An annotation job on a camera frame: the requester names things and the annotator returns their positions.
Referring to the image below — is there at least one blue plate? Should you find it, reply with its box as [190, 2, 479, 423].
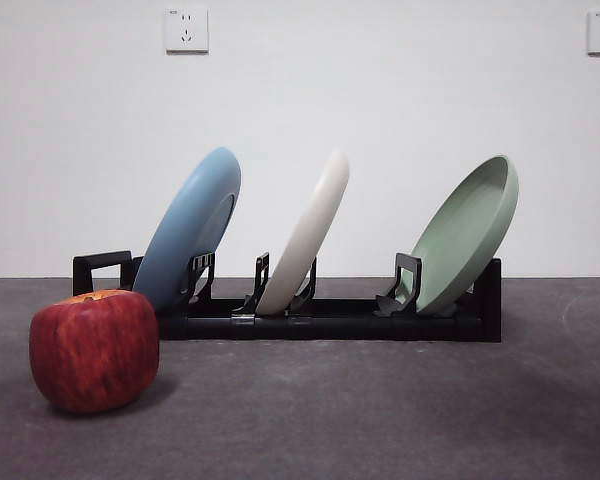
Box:
[131, 146, 243, 314]

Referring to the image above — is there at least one red apple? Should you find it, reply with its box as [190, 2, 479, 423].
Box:
[28, 288, 160, 414]

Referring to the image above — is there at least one white plate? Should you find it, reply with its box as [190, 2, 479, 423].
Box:
[256, 148, 351, 316]

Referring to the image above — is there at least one black plate rack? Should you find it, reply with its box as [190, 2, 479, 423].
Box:
[73, 249, 504, 344]

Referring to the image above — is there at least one green plate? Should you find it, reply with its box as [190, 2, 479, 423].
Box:
[409, 154, 520, 316]

